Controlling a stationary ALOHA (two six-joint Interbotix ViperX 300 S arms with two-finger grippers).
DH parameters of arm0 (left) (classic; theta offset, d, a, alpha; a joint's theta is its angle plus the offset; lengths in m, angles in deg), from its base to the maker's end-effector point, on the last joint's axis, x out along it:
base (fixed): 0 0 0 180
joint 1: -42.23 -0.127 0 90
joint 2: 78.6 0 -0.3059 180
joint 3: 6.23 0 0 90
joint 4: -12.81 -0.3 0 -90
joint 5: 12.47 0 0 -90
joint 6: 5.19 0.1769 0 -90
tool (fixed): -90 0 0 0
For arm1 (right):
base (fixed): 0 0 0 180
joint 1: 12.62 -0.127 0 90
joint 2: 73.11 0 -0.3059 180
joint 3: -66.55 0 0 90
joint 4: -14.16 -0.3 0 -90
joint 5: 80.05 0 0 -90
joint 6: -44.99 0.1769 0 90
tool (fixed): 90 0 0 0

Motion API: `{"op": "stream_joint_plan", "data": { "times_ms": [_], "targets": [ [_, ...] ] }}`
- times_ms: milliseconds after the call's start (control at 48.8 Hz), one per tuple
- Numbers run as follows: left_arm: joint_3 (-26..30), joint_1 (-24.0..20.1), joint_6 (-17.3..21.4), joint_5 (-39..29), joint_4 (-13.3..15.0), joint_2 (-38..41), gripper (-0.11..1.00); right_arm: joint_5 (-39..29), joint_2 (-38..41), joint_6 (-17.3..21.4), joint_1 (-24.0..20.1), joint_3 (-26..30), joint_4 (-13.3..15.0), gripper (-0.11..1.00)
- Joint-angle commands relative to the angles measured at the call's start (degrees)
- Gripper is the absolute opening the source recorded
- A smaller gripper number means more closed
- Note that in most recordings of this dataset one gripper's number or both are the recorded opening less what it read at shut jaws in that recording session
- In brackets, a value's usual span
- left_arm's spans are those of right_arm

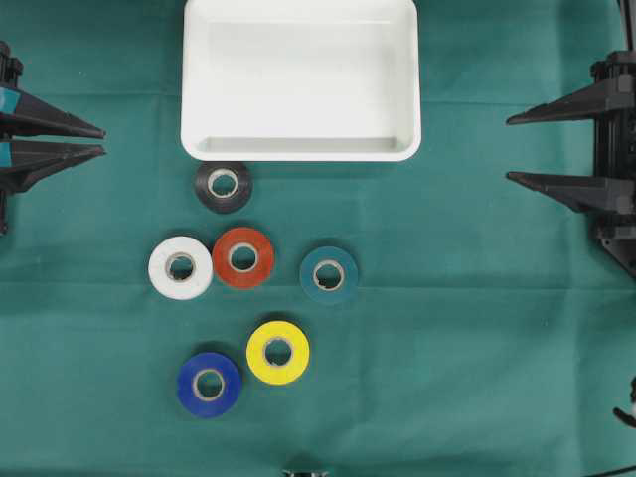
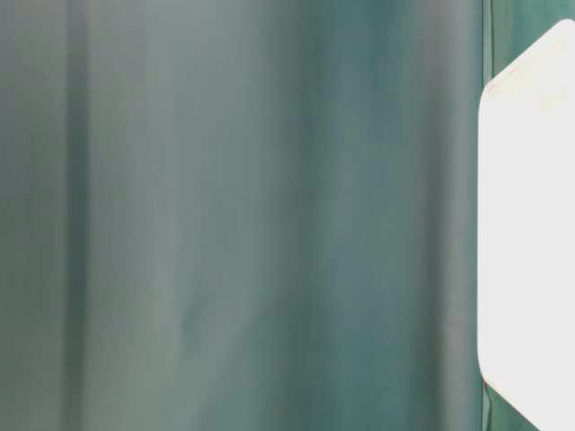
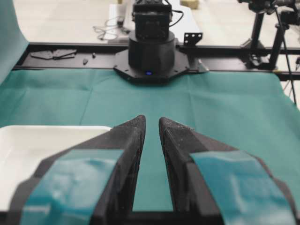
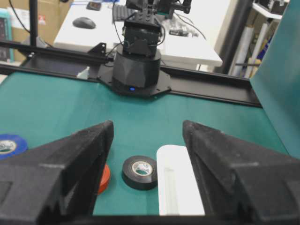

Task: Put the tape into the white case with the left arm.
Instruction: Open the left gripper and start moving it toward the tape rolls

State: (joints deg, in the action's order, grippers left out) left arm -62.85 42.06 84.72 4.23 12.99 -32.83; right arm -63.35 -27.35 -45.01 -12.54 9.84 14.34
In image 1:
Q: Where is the black bottom edge object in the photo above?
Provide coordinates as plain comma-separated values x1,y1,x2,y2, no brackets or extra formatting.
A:
282,469,330,477

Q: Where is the black white clip object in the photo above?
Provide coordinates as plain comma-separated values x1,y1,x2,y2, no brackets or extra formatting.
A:
612,377,636,429

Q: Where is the yellow tape roll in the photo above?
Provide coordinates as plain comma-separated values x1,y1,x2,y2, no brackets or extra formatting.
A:
245,320,310,386

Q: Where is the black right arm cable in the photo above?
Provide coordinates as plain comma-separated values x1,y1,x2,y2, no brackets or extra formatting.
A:
615,0,636,54

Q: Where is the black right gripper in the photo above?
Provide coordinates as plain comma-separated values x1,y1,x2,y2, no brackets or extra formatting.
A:
505,51,636,278

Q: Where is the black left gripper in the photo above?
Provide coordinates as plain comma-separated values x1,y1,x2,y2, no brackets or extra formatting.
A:
1,42,106,194

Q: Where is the red tape roll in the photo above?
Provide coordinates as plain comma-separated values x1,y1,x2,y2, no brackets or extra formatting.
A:
212,227,275,290

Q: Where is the blue tape roll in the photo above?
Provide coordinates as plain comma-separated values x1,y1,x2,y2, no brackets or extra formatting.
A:
177,352,242,418

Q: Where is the black tape roll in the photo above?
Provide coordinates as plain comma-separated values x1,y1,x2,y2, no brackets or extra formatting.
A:
194,162,252,214

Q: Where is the white rectangular plastic case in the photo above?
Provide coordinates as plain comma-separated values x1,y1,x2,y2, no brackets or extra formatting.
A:
181,1,422,162

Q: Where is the green table cloth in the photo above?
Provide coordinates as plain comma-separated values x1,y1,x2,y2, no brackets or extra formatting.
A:
1,1,635,476

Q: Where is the white tape roll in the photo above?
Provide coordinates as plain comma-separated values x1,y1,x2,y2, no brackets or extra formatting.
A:
148,236,214,300

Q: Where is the green tape roll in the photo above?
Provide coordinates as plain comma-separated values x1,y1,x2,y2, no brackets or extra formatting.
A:
299,246,359,305

